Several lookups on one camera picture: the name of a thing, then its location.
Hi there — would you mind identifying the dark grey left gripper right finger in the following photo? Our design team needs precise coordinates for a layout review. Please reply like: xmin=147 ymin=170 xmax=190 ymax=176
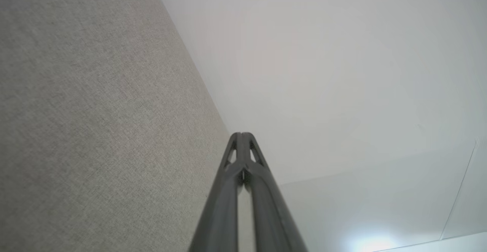
xmin=241 ymin=132 xmax=309 ymax=252

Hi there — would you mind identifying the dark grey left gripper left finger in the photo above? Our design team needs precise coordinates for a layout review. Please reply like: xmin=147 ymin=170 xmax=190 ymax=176
xmin=188 ymin=132 xmax=245 ymax=252

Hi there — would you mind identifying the grey fabric sofa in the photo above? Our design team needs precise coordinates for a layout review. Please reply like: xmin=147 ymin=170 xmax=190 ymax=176
xmin=0 ymin=0 xmax=256 ymax=252

